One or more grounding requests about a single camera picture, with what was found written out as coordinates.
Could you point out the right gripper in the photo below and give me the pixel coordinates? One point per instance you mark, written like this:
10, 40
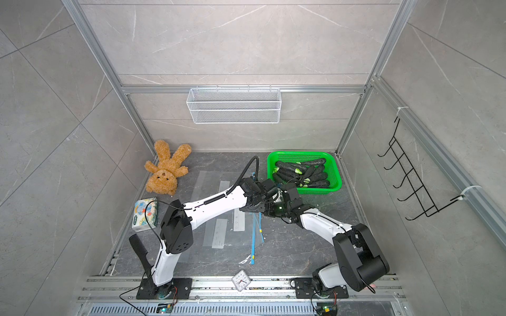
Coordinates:
271, 210

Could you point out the small white clock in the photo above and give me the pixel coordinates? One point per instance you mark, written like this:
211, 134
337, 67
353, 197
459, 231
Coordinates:
241, 281

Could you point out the brown teddy bear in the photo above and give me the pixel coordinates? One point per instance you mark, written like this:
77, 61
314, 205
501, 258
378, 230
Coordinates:
164, 178

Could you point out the black wall hook rack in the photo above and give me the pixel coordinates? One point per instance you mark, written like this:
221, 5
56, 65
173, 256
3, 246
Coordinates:
412, 179

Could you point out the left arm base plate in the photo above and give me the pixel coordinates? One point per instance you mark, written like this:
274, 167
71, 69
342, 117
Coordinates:
178, 287

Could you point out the colourful tissue pack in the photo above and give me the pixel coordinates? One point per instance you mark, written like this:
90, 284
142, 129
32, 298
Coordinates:
145, 214

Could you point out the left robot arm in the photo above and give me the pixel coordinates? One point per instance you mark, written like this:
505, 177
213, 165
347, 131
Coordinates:
176, 230

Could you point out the clear zip-top bag blue zipper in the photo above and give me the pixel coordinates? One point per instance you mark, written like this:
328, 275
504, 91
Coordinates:
255, 233

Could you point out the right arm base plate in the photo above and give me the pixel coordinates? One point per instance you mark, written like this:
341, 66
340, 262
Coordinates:
306, 288

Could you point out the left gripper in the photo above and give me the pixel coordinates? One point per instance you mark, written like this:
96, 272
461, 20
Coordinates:
265, 207

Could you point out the white wire wall basket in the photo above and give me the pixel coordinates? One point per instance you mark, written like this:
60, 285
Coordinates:
235, 105

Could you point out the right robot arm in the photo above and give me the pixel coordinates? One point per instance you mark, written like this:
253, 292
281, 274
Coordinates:
360, 262

